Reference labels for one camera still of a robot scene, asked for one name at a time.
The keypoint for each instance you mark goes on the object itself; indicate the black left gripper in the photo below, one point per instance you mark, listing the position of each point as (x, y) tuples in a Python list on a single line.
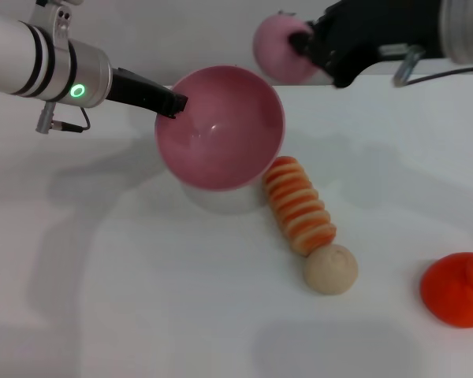
[(136, 92)]

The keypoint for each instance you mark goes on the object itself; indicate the beige toy bun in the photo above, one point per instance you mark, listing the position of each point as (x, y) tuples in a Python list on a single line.
[(331, 269)]

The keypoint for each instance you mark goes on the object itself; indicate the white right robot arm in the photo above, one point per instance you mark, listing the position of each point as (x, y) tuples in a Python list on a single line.
[(463, 27)]

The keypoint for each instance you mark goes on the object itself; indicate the orange striped toy bread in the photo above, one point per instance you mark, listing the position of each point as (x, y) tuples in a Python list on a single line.
[(297, 204)]

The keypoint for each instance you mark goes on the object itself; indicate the pink toy peach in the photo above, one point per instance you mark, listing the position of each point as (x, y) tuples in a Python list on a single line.
[(278, 51)]

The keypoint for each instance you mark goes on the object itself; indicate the red-orange toy tomato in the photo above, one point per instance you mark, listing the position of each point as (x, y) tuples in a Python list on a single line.
[(457, 291)]

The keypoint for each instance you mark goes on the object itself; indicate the pink plastic bowl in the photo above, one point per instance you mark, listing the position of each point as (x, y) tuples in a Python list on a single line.
[(228, 130)]

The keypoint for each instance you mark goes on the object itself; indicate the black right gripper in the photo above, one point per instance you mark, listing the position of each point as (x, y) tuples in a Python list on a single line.
[(362, 39)]

